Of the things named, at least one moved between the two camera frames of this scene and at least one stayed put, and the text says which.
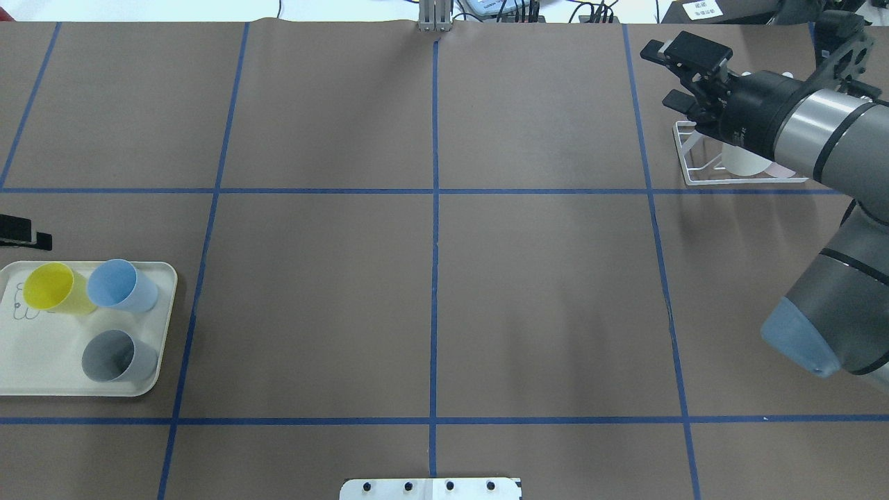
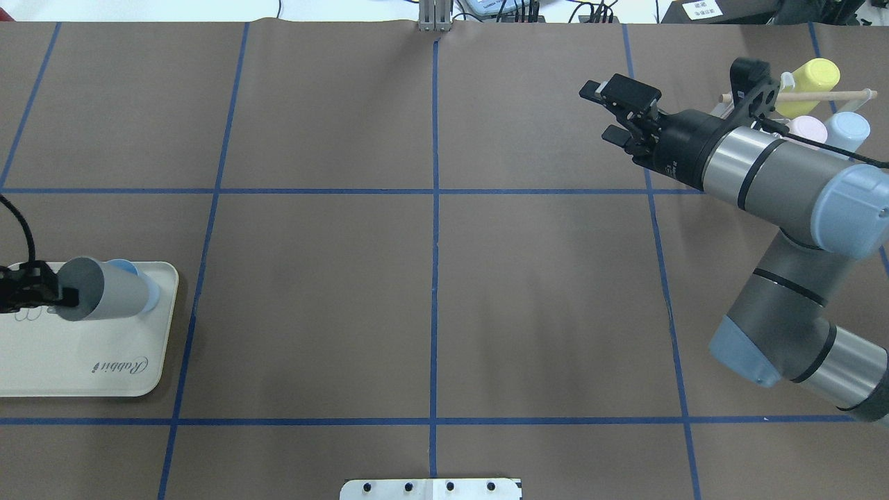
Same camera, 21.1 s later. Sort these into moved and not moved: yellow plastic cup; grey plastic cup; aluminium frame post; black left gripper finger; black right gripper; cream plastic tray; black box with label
Moved: black left gripper finger; yellow plastic cup; black right gripper; grey plastic cup
Not moved: aluminium frame post; black box with label; cream plastic tray
